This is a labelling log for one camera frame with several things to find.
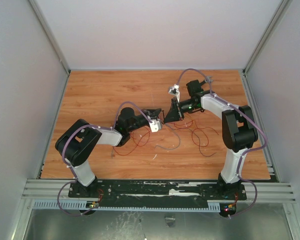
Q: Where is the yellow wire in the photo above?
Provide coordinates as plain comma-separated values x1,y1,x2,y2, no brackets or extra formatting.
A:
164,119,197,132

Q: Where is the purple dark wire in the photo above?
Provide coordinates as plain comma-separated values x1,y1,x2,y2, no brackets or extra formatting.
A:
198,134,218,158

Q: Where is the black zip tie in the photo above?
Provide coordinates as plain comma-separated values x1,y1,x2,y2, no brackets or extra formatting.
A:
161,109,166,125

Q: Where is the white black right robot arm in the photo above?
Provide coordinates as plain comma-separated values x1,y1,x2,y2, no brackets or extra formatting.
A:
164,80,258,199

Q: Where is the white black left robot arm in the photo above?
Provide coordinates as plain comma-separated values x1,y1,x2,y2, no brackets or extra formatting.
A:
55,107,162,198

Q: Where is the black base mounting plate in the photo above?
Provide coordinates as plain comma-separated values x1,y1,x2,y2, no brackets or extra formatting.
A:
68,179,247,208

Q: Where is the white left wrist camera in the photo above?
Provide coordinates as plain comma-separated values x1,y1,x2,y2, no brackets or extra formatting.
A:
149,119,162,133

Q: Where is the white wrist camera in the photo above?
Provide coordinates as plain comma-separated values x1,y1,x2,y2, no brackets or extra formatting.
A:
149,119,162,133
168,84,180,102

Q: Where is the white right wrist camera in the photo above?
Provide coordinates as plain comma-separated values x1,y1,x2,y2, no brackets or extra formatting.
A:
168,84,180,102

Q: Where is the adjustable wrench black handle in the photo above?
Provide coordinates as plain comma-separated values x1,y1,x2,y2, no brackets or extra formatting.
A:
204,75,214,84

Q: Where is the aluminium frame rail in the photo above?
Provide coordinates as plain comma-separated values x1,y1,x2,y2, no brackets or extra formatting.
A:
255,182,296,203

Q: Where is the grey slotted cable duct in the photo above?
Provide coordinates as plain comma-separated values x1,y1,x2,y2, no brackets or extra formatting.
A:
31,199,221,213

